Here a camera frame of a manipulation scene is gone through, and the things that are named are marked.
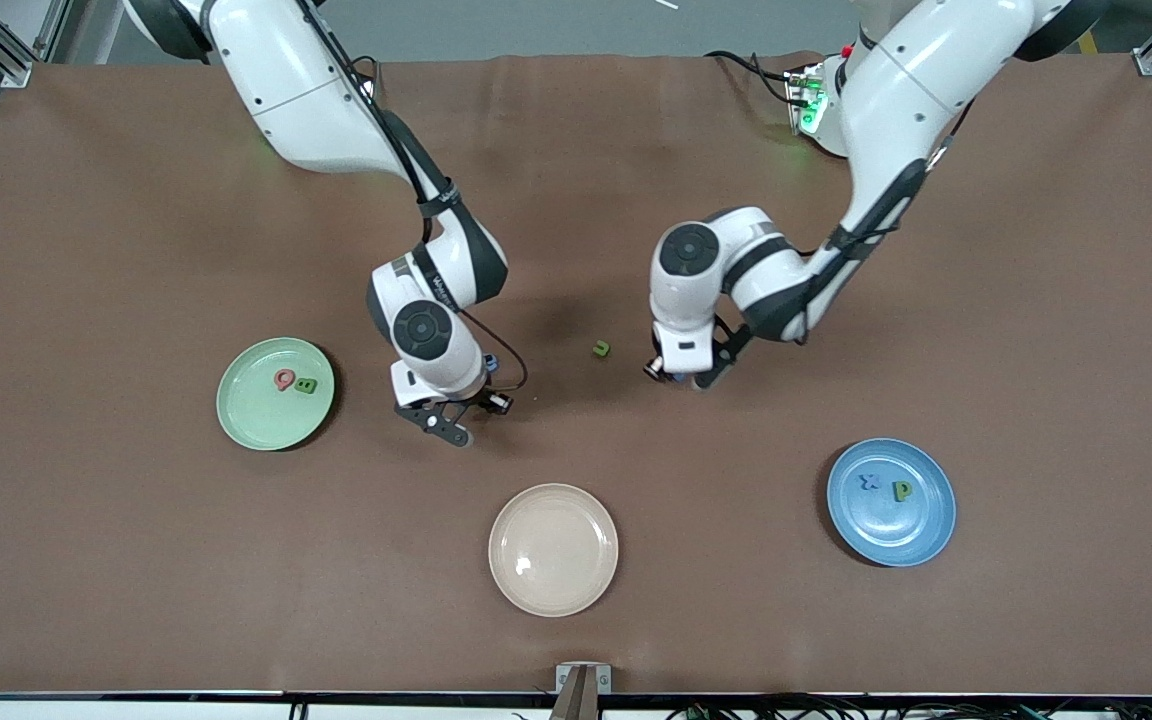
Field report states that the beige plate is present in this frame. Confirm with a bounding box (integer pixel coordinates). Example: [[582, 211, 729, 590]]
[[488, 483, 620, 618]]

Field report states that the green plate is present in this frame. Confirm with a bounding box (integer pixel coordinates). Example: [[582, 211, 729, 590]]
[[215, 337, 336, 452]]

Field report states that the blue plate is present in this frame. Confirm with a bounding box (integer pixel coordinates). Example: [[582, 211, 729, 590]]
[[826, 438, 957, 568]]

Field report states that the brown table cover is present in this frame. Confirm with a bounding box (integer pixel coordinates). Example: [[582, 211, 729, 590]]
[[0, 52, 1152, 696]]

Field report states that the grey metal mount bracket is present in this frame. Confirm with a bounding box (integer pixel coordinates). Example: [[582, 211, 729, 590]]
[[555, 662, 613, 695]]

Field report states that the black arm base cable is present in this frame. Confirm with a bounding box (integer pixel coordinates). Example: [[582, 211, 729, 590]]
[[704, 48, 807, 107], [348, 52, 383, 106]]

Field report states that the tan camera pole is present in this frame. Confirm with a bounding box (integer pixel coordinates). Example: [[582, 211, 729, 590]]
[[549, 667, 601, 720]]

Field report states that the white table edge rail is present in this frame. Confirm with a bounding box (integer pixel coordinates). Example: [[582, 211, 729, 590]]
[[0, 695, 1152, 720]]

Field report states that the black cable bundle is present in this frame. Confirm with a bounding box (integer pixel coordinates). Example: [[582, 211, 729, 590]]
[[666, 690, 1152, 720]]

